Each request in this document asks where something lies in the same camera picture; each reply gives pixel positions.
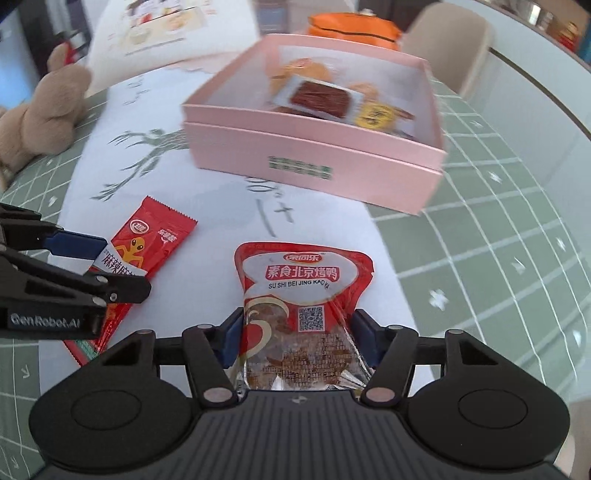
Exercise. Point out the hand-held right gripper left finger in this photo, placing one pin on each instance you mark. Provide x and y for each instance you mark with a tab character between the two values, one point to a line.
231	341

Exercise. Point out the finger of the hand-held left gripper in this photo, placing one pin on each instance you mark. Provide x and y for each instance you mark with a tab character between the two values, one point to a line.
115	288
74	243

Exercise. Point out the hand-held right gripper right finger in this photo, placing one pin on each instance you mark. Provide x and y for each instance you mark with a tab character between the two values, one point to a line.
369	339

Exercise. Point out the long red snack packet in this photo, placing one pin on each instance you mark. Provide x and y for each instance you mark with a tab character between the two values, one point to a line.
154	228

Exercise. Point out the red clear-window snack packet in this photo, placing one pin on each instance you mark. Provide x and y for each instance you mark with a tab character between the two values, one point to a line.
300	277

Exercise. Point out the pink box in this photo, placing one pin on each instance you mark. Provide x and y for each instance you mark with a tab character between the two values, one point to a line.
300	152

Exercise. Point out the white calligraphy table runner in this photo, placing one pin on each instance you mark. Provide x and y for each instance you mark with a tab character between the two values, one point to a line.
194	184

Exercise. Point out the brown plush toy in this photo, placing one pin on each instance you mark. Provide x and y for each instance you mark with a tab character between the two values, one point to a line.
46	110

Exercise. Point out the green grid tablecloth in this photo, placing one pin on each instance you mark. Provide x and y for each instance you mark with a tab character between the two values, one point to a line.
485	230

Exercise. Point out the yellow snack packet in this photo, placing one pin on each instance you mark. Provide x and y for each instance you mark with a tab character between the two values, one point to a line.
375	116

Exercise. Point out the white printed paper bag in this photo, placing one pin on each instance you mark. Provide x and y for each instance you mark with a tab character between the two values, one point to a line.
171	32

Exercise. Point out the dark red jerky packet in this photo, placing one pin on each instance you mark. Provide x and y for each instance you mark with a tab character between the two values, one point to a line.
318	98

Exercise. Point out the golden bun packet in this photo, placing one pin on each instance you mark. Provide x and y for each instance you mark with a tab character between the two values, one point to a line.
300	71

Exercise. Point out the beige chair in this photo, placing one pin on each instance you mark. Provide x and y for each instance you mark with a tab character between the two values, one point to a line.
452	41

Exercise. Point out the orange bag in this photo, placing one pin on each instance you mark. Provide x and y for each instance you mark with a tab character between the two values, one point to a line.
355	27

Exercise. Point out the red figurine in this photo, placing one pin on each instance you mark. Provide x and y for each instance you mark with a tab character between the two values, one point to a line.
569	34

